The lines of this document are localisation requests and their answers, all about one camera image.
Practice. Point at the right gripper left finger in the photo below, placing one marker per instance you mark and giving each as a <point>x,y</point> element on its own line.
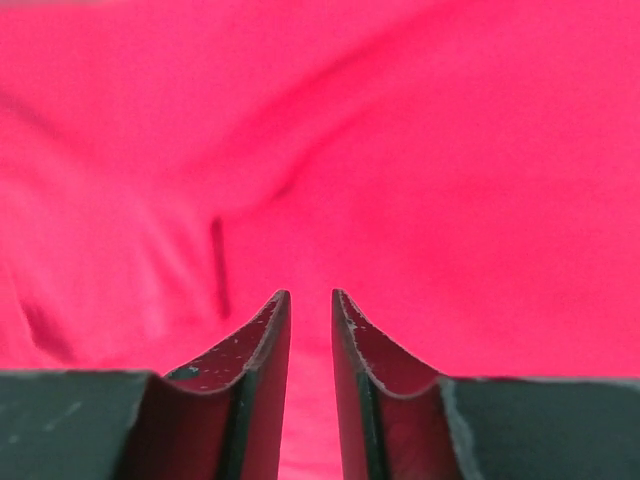
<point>218,416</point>

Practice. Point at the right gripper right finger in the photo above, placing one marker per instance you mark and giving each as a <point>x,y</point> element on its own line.
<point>399,418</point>

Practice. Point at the red t shirt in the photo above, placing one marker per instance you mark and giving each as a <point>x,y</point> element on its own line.
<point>467,170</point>

